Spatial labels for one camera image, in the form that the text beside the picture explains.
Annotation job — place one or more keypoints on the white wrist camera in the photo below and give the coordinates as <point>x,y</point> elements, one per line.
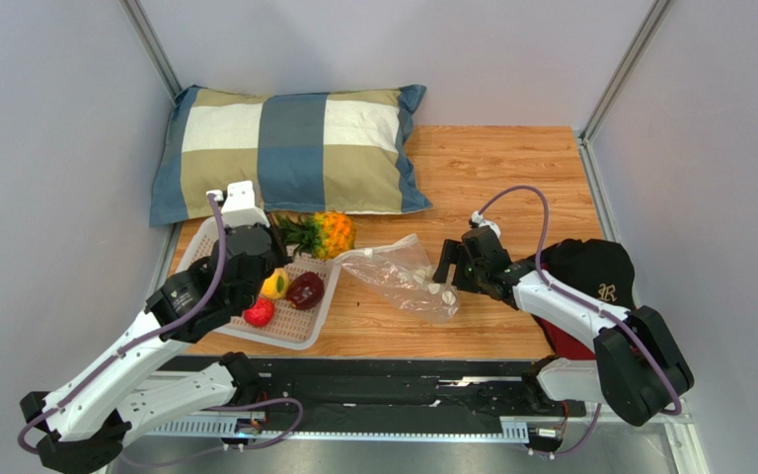
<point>477,220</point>
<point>239,205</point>

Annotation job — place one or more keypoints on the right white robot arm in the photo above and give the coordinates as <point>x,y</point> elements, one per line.
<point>638,370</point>

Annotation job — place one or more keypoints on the fake red strawberry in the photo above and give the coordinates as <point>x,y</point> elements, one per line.
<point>260,314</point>

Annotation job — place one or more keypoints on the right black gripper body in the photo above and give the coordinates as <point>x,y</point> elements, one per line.
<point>454,264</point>

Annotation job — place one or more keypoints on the fake orange fruit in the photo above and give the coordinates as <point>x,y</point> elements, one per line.
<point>276,286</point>

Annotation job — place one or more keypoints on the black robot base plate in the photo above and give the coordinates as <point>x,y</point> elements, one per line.
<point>373,394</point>

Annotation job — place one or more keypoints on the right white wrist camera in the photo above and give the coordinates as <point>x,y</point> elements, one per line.
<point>477,220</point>

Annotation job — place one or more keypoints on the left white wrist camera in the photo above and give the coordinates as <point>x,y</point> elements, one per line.
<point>239,205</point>

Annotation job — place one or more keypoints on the black embroidered cap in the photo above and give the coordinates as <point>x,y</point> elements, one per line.
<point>599,268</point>

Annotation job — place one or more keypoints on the white slotted cable duct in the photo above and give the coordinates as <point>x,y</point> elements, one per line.
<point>224,427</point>

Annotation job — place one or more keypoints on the blue beige checked pillow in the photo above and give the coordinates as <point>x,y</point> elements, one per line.
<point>312,152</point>

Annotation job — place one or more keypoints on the fake purple plum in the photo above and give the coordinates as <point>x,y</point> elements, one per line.
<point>306,291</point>

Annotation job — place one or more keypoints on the fake orange pineapple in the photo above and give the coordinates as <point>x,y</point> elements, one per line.
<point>319,235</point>

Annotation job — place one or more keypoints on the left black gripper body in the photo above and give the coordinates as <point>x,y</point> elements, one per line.
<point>276,259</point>

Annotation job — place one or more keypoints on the clear zip top bag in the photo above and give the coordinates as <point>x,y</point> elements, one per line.
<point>403,275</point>

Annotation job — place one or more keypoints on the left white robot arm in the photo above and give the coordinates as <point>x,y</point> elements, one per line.
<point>88,422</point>

